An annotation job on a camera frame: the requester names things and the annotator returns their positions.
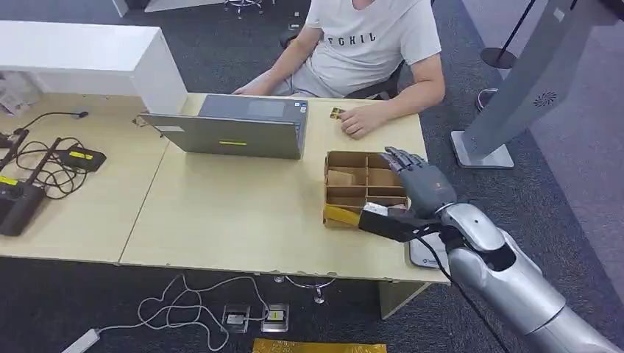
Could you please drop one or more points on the chrome stool base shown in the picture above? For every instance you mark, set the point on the chrome stool base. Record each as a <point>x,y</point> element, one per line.
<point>243,5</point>

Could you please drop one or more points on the grey kiosk stand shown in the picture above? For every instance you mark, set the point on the grey kiosk stand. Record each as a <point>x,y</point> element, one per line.
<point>531,83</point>

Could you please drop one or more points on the white power adapter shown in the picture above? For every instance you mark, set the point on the white power adapter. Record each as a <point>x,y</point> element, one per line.
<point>82,342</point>

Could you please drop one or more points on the grey laptop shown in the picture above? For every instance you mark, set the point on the grey laptop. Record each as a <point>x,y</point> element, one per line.
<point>234,136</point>

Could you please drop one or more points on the person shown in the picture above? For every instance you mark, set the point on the person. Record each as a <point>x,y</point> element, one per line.
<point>365,48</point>

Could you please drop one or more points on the small gold card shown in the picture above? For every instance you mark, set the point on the small gold card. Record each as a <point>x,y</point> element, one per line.
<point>336,113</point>

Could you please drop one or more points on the yellow shiny box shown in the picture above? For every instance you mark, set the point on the yellow shiny box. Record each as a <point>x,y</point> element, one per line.
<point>319,347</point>

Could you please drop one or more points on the person's left hand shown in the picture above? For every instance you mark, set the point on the person's left hand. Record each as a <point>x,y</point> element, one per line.
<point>365,121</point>

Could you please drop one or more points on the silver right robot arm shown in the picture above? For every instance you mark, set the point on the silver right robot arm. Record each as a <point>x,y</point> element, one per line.
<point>512,287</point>

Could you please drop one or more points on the floor socket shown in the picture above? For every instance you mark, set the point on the floor socket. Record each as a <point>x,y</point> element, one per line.
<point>275,317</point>
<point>236,318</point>

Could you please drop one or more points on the stack of papers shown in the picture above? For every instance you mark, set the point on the stack of papers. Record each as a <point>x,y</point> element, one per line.
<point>17,92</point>

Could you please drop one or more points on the black box with yellow label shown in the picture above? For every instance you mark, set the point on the black box with yellow label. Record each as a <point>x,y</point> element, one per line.
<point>19,207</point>

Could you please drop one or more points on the white desk riser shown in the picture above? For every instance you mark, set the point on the white desk riser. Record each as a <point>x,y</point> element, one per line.
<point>88,53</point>

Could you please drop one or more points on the person's right hand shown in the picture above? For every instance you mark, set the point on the person's right hand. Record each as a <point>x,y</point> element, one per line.
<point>253,89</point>

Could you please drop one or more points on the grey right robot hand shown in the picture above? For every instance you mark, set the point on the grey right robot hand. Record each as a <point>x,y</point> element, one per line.
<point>424,187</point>

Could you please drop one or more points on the black stanchion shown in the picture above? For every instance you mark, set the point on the black stanchion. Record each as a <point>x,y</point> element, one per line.
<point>498,57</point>

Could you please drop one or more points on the white flat device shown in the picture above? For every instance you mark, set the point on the white flat device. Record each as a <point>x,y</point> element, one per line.
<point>425,255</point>

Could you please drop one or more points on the black adapter with yellow label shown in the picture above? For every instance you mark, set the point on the black adapter with yellow label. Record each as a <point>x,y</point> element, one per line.
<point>83,158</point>

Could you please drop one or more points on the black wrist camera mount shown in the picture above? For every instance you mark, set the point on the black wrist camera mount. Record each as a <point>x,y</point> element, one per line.
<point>390,225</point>

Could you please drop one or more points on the wooden card box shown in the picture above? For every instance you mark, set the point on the wooden card box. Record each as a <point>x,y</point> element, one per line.
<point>348,195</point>

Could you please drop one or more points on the desk leg panel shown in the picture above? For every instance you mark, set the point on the desk leg panel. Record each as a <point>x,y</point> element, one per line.
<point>397,297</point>

